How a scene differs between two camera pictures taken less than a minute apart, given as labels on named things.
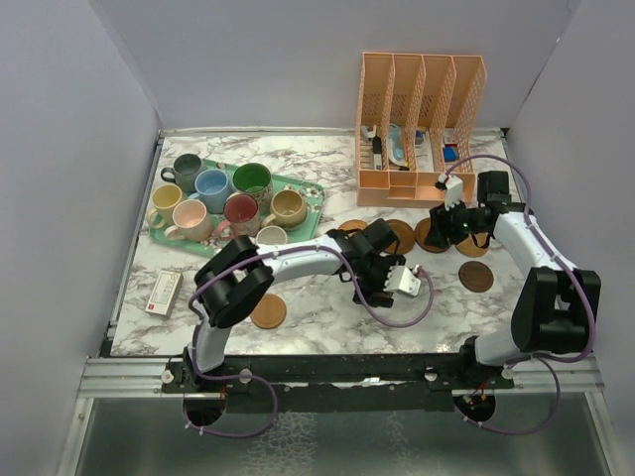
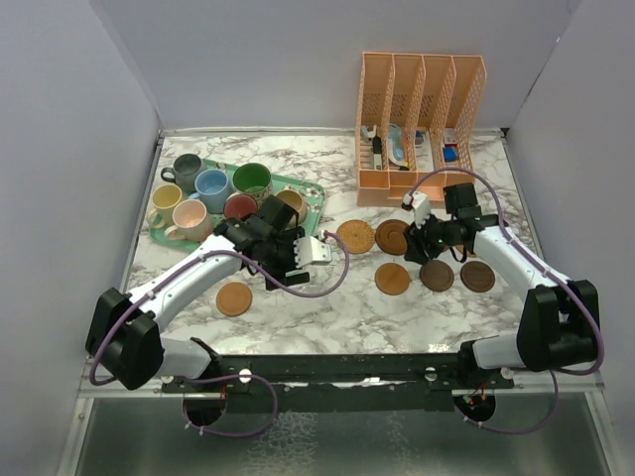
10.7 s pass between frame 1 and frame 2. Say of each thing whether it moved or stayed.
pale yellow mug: stayed
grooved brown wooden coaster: stayed
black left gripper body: moved
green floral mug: stayed
